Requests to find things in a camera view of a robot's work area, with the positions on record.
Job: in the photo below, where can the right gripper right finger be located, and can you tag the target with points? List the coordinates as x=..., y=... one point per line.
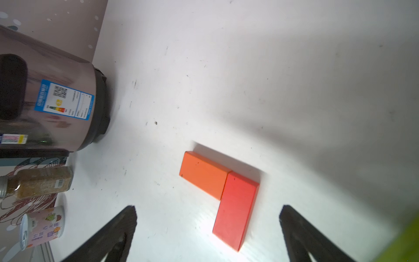
x=303, y=241

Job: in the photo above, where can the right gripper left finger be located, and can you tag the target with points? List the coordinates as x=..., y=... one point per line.
x=111, y=243

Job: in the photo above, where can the red block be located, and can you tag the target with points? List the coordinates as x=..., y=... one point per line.
x=235, y=210

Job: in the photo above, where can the orange block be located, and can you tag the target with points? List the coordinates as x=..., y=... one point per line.
x=204, y=173

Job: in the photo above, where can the pink drink can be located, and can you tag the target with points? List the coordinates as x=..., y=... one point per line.
x=42, y=226

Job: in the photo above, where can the green block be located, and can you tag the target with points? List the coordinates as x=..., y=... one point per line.
x=405, y=248

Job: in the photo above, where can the glass spice jar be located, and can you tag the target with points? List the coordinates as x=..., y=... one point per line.
x=30, y=183

